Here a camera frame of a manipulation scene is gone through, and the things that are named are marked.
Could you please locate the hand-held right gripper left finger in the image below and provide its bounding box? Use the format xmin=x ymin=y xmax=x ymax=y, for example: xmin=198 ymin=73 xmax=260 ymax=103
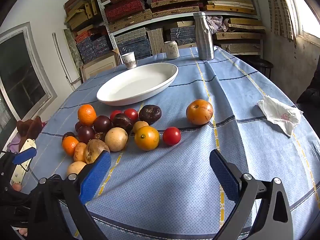
xmin=27 ymin=151 xmax=112 ymax=240

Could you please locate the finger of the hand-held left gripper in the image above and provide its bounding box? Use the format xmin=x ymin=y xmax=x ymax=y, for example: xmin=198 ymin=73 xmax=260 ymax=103
xmin=14 ymin=147 xmax=37 ymax=165

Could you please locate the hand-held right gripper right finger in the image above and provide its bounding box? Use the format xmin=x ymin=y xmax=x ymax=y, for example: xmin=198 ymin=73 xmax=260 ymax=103
xmin=209 ymin=149 xmax=294 ymax=240

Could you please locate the pale yellow passion fruit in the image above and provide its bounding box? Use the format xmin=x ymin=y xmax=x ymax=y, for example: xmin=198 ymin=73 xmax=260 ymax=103
xmin=104 ymin=127 xmax=128 ymax=152
xmin=66 ymin=161 xmax=87 ymax=177

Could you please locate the tangerine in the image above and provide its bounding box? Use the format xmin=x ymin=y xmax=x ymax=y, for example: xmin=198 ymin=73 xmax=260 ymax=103
xmin=77 ymin=104 xmax=97 ymax=127
xmin=62 ymin=136 xmax=80 ymax=156

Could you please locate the smooth orange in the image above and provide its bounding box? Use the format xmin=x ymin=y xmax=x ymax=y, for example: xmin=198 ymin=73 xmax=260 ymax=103
xmin=134 ymin=126 xmax=160 ymax=151

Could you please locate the small red tomato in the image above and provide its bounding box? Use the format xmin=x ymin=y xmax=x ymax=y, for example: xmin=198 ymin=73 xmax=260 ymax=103
xmin=110 ymin=110 xmax=123 ymax=122
xmin=124 ymin=108 xmax=139 ymax=123

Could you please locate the large red tomato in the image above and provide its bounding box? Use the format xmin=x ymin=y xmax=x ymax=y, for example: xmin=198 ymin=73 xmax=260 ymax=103
xmin=163 ymin=127 xmax=181 ymax=146

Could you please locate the large blemished orange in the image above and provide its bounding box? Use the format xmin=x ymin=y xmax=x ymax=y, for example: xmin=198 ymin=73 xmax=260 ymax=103
xmin=186 ymin=99 xmax=214 ymax=126

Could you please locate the white oval dish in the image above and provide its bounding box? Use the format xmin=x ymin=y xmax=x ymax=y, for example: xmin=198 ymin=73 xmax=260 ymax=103
xmin=96 ymin=63 xmax=179 ymax=106

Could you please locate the purple cloth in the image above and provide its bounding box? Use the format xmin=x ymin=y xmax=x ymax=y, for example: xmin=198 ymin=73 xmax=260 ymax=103
xmin=6 ymin=134 xmax=19 ymax=153

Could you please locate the brown plush toy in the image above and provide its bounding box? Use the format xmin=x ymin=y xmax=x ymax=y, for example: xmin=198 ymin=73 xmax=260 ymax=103
xmin=16 ymin=116 xmax=43 ymax=137

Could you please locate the blue checked tablecloth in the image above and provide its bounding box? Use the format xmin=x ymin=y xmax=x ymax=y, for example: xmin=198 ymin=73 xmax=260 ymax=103
xmin=21 ymin=45 xmax=320 ymax=240

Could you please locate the white framed dark window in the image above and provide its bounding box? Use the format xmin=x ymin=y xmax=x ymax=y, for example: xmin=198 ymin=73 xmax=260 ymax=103
xmin=0 ymin=22 xmax=59 ymax=150

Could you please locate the white embroidered napkin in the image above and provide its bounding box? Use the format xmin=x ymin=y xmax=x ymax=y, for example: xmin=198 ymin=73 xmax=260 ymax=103
xmin=257 ymin=95 xmax=304 ymax=138

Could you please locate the wooden framed board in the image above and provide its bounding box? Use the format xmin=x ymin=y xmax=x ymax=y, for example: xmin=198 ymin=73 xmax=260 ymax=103
xmin=80 ymin=51 xmax=121 ymax=82

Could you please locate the green marble slab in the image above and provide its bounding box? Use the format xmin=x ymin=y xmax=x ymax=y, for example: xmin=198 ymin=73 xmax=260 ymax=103
xmin=63 ymin=28 xmax=83 ymax=68

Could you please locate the black round stool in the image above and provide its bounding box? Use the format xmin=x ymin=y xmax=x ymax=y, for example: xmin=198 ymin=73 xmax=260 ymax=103
xmin=246 ymin=58 xmax=274 ymax=79

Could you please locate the white paper cup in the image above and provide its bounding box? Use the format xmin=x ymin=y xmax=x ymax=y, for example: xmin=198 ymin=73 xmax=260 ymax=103
xmin=121 ymin=52 xmax=136 ymax=70

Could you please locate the pile of blue floral boxes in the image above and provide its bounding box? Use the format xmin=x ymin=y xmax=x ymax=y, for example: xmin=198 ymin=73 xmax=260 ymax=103
xmin=74 ymin=29 xmax=114 ymax=64

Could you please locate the stack of blue patterned boxes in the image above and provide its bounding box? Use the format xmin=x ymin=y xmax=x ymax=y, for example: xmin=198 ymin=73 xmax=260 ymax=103
xmin=114 ymin=25 xmax=198 ymax=60

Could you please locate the white drink can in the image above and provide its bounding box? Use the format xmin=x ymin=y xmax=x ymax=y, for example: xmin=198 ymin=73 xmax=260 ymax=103
xmin=164 ymin=41 xmax=179 ymax=60

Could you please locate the silver metal bottle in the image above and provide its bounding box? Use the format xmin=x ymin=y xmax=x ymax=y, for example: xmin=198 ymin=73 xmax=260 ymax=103
xmin=193 ymin=12 xmax=215 ymax=61

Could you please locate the pile of tan flat boxes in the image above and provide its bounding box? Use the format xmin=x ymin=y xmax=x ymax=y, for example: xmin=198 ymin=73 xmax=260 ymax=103
xmin=64 ymin=0 xmax=100 ymax=32

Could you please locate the pink crumpled cloth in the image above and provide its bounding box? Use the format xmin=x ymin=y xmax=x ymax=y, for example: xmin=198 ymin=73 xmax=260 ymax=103
xmin=206 ymin=15 xmax=229 ymax=34

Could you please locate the white metal shelf rack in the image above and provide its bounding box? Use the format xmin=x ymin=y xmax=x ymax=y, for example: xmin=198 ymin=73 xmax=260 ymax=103
xmin=92 ymin=0 xmax=264 ymax=58

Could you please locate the stack of red patterned boxes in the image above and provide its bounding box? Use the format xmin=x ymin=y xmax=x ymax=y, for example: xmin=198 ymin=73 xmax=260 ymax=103
xmin=104 ymin=0 xmax=204 ymax=22

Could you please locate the woven bamboo curtain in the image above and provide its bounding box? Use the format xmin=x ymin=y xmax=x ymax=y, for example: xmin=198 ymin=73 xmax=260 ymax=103
xmin=264 ymin=0 xmax=298 ymax=42

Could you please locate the sunlit window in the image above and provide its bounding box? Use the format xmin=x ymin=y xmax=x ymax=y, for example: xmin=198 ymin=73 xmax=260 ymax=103
xmin=275 ymin=0 xmax=320 ymax=45

